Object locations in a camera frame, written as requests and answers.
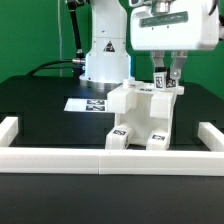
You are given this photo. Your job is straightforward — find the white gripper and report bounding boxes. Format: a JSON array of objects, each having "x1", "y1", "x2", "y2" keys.
[{"x1": 129, "y1": 0, "x2": 219, "y2": 80}]

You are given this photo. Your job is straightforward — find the black cable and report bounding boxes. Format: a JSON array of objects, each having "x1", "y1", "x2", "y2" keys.
[{"x1": 27, "y1": 59, "x2": 75, "y2": 77}]

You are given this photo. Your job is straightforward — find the white chair back frame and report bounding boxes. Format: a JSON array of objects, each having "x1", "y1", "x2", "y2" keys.
[{"x1": 107, "y1": 80, "x2": 184, "y2": 119}]

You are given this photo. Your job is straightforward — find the white U-shaped fence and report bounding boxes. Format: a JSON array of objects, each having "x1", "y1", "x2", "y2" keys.
[{"x1": 0, "y1": 117, "x2": 224, "y2": 176}]

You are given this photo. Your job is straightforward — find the white chair seat part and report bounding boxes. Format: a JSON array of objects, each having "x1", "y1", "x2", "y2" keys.
[{"x1": 115, "y1": 109, "x2": 173, "y2": 147}]

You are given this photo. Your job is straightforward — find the white marker base plate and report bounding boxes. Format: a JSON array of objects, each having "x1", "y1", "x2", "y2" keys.
[{"x1": 64, "y1": 98, "x2": 107, "y2": 112}]

